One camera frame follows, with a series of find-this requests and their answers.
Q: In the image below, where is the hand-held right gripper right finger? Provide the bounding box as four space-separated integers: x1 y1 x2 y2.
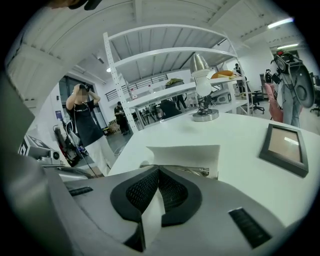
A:
149 165 287 256

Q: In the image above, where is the white perforated shelf rack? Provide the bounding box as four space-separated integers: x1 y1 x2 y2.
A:
103 24 252 133

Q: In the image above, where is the black picture frame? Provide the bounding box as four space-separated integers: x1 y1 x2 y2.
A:
258 123 309 179

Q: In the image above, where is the silver desk lamp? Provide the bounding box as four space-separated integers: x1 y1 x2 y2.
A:
189 52 220 123

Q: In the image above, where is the yellow object on shelf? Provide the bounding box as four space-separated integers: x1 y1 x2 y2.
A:
209 70 235 80

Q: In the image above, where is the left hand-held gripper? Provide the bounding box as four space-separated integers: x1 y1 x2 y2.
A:
18 134 98 181

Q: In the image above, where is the black office chair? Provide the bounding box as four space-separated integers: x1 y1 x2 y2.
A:
250 90 266 115

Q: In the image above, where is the long ceiling light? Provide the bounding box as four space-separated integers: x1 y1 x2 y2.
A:
266 16 295 29

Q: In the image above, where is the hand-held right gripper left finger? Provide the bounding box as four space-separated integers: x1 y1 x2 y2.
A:
63 165 160 253

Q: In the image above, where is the dark olive bag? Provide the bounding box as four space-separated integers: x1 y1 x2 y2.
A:
164 77 185 88

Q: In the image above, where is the black round backpack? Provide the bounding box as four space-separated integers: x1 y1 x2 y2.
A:
274 52 316 107

